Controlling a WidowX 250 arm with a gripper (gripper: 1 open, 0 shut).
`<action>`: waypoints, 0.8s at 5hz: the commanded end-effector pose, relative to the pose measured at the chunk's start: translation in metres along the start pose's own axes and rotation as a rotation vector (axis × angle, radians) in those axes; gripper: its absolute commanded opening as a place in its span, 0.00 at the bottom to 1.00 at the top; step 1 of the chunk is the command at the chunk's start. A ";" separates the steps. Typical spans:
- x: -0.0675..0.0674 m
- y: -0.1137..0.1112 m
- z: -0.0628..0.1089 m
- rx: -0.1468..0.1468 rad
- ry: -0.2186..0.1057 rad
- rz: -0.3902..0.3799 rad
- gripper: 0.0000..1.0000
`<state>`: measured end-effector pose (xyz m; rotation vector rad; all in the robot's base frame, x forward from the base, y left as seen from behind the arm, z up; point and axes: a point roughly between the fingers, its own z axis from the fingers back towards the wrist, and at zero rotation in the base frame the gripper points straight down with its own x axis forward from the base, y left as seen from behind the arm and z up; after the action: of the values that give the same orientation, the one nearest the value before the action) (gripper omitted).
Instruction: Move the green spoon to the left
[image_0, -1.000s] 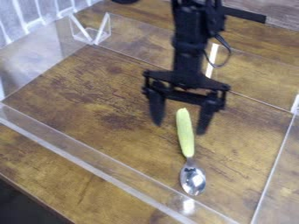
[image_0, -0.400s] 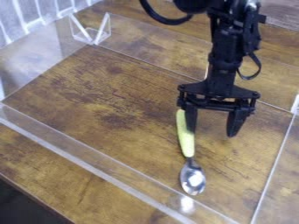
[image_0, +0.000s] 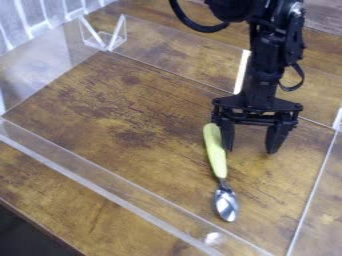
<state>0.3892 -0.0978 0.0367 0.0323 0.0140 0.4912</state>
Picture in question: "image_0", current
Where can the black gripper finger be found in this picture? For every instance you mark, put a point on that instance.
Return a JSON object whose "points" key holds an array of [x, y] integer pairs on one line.
{"points": [[227, 133], [277, 134]]}

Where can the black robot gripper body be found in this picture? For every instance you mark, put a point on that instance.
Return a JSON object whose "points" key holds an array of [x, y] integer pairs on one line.
{"points": [[255, 106]]}

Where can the clear acrylic tray enclosure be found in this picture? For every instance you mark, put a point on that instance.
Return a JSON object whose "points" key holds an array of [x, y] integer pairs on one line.
{"points": [[103, 164]]}

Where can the clear acrylic triangular bracket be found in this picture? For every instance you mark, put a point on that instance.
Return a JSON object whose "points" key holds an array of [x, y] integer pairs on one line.
{"points": [[102, 40]]}

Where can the green handled metal spoon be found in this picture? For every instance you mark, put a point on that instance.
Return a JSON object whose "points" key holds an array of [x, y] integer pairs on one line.
{"points": [[225, 197]]}

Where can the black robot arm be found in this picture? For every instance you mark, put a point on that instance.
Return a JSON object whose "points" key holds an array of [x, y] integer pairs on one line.
{"points": [[277, 46]]}

